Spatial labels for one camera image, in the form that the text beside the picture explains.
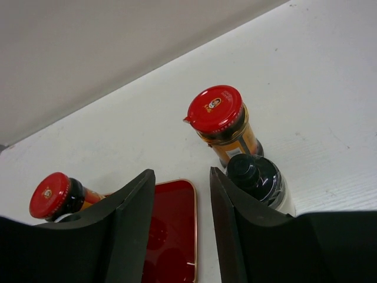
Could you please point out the chili sauce jar red lid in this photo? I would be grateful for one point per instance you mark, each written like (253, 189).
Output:
(221, 119)

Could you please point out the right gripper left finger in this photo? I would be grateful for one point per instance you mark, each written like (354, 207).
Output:
(106, 242)

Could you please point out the dark soy sauce bottle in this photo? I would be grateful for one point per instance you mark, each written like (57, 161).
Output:
(261, 178)

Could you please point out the red rectangular tray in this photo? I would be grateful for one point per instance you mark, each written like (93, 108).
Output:
(172, 244)

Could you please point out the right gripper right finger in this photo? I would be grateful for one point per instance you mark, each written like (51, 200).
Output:
(258, 244)

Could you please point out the dark sauce jar red lid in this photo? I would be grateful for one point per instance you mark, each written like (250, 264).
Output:
(58, 195)

